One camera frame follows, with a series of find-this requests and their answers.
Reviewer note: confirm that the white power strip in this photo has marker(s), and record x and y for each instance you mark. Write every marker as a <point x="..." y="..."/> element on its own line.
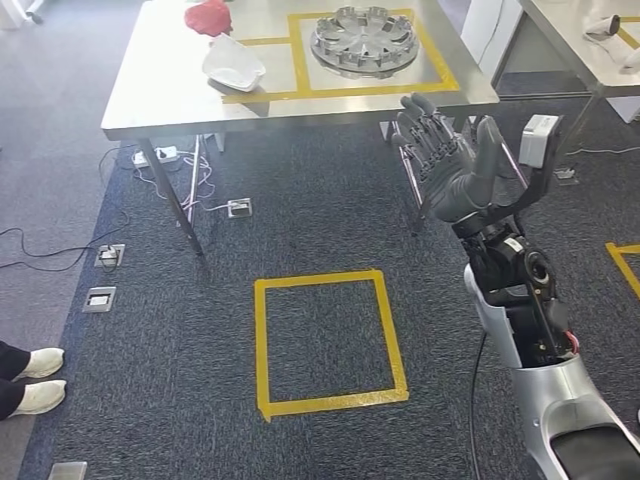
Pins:
<point x="155" y="156"/>

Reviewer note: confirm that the white upright panel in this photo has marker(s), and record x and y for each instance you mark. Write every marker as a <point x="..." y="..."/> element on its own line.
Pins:
<point x="490" y="33"/>

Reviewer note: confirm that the yellow workbench tape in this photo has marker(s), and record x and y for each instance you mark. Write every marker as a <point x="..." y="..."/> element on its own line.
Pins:
<point x="629" y="36"/>

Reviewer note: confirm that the white plastic shell part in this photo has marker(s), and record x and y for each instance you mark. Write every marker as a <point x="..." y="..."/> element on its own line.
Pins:
<point x="232" y="66"/>

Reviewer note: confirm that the white handheld device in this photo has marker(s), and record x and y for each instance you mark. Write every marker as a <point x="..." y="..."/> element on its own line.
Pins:
<point x="600" y="26"/>

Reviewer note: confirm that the grey wheel cover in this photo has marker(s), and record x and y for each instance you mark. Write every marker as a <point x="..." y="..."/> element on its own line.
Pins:
<point x="365" y="40"/>

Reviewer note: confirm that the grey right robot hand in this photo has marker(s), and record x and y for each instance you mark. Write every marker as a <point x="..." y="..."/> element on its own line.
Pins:
<point x="450" y="179"/>

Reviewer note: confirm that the steel workbench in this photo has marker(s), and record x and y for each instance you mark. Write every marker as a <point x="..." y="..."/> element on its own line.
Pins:
<point x="164" y="79"/>
<point x="564" y="40"/>

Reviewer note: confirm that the white desk leg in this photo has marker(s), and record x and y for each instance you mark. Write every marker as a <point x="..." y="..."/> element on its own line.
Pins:
<point x="35" y="10"/>

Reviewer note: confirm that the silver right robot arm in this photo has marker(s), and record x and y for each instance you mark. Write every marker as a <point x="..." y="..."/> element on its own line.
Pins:
<point x="555" y="397"/>

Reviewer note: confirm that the yellow floor tape outline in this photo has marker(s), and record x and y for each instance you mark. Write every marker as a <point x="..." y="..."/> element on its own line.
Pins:
<point x="625" y="248"/>
<point x="261" y="344"/>

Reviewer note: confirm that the steel floor socket box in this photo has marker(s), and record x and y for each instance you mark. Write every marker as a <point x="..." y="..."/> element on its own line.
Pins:
<point x="67" y="472"/>
<point x="240" y="208"/>
<point x="99" y="299"/>
<point x="564" y="173"/>

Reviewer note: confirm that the person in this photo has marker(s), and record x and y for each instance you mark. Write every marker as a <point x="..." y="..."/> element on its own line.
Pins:
<point x="30" y="381"/>

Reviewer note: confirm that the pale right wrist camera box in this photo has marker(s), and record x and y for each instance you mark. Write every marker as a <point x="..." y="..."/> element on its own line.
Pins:
<point x="537" y="139"/>

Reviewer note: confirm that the red cloth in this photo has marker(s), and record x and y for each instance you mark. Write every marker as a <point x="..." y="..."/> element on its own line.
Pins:
<point x="207" y="16"/>

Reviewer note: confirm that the steel floor socket with plug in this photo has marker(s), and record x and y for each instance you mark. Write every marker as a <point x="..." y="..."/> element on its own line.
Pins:
<point x="109" y="256"/>

